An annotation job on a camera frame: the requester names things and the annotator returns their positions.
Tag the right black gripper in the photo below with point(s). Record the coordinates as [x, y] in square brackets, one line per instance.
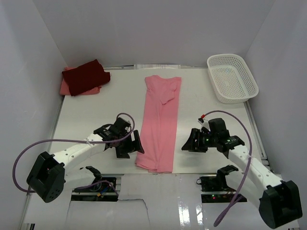
[191, 145]

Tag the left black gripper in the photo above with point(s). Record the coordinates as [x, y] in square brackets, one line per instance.
[123, 153]

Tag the pink t shirt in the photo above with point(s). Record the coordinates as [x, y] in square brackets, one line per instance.
[159, 125]

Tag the white perforated plastic basket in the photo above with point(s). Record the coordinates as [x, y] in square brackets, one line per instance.
[231, 79]

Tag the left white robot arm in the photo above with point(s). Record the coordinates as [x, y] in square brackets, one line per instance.
[53, 173]

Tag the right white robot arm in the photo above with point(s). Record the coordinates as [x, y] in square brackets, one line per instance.
[277, 201]

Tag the white paper sheet front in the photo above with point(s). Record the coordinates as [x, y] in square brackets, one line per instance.
[145, 202]

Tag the folded dark red t shirt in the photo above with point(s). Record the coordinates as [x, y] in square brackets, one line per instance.
[93, 63]

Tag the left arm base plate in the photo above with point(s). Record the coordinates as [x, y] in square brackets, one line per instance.
[102, 192]

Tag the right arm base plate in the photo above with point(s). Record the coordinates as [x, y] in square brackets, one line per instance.
[212, 192]

